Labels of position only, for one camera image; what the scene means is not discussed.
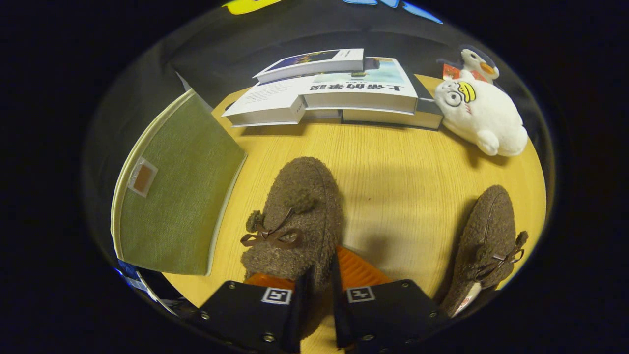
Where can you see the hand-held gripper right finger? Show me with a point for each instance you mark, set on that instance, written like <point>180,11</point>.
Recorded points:
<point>341,319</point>

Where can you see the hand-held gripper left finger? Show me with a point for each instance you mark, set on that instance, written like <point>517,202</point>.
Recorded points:
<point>300,319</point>

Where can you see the white text cover book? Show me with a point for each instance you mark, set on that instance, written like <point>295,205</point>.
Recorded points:
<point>265,101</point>

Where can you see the dark cover book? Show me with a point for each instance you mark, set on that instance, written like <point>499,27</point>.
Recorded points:
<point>427,115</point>

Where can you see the penguin plush toy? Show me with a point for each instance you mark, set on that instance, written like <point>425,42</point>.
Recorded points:
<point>479,61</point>

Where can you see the book with blue photo cover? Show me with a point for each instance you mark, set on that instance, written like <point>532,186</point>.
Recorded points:
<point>314,61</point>

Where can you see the green fabric storage box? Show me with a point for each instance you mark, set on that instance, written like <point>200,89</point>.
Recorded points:
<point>182,191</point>

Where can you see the brown fuzzy shoe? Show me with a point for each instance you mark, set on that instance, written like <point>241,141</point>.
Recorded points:
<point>486,231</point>
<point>304,196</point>

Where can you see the blue white printed packet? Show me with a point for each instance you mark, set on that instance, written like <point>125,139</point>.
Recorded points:
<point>140,285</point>

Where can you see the white plush toy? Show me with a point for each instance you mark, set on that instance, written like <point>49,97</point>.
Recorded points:
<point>486,123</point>

